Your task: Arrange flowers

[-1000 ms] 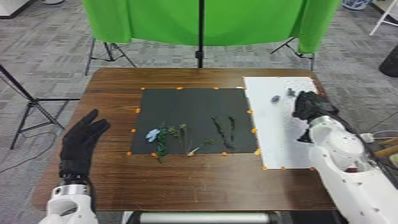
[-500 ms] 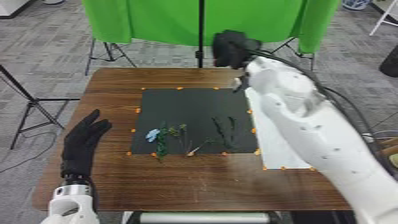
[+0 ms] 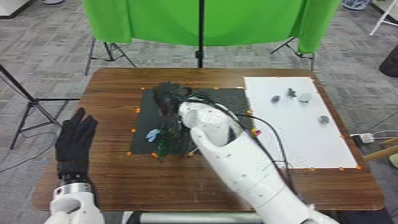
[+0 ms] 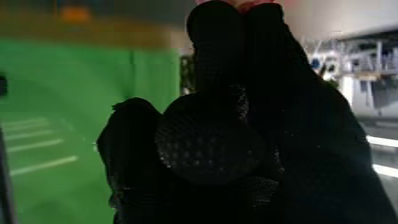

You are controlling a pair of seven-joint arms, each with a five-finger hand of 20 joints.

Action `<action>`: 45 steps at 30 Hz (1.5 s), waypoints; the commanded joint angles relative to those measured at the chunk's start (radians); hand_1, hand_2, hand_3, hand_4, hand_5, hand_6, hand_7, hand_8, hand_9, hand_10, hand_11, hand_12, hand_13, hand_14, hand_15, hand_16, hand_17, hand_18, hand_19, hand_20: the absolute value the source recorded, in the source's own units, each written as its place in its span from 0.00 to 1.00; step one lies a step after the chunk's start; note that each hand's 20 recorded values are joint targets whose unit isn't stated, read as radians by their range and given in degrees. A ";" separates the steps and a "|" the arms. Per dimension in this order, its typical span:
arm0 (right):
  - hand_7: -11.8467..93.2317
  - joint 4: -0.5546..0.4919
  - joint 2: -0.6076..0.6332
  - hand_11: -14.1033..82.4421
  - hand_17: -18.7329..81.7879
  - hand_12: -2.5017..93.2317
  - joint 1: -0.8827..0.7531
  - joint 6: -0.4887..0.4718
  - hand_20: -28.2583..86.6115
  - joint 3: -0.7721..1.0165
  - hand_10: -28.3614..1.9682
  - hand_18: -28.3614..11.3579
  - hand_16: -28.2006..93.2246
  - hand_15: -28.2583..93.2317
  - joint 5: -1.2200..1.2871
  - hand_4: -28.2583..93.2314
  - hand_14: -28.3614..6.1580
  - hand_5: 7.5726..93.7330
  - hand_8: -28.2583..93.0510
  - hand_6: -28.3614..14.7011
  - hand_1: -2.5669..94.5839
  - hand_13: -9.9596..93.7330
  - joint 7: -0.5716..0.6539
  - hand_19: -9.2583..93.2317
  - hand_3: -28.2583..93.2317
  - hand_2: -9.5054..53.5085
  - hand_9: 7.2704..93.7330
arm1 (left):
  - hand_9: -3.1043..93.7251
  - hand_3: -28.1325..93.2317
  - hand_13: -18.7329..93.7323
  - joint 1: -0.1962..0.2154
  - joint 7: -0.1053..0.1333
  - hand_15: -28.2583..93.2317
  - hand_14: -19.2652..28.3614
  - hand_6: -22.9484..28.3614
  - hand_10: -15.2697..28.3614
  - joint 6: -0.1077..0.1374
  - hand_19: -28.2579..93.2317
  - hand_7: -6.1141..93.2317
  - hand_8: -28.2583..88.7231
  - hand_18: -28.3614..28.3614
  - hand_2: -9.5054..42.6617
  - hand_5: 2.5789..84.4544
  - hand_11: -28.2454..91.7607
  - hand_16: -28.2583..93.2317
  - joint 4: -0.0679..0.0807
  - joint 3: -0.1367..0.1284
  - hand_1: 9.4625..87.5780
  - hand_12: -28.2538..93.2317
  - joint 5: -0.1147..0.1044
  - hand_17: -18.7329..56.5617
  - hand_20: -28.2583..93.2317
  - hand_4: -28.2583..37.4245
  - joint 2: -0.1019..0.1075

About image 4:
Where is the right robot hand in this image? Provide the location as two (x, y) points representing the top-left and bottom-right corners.
(96, 0), (398, 224)

